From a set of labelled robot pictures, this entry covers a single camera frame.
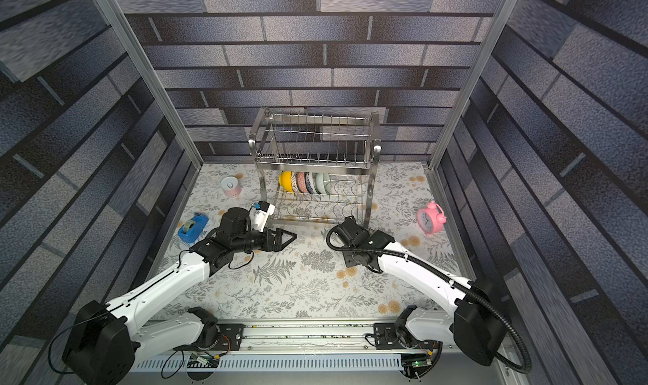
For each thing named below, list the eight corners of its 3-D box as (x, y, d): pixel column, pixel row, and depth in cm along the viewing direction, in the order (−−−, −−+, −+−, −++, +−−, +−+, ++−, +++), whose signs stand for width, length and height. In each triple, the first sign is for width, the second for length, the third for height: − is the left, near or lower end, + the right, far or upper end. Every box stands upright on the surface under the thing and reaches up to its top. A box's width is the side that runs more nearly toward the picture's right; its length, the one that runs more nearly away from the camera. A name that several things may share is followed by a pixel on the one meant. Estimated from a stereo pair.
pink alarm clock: (426, 239, 97) (436, 223, 88) (413, 217, 103) (421, 200, 94) (437, 236, 98) (449, 220, 89) (424, 214, 104) (433, 197, 95)
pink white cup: (223, 197, 110) (218, 189, 105) (227, 184, 115) (223, 175, 110) (240, 197, 110) (236, 189, 105) (244, 184, 115) (241, 175, 110)
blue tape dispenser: (181, 241, 96) (175, 234, 92) (197, 218, 103) (191, 211, 99) (193, 244, 96) (187, 237, 91) (208, 220, 102) (203, 213, 98)
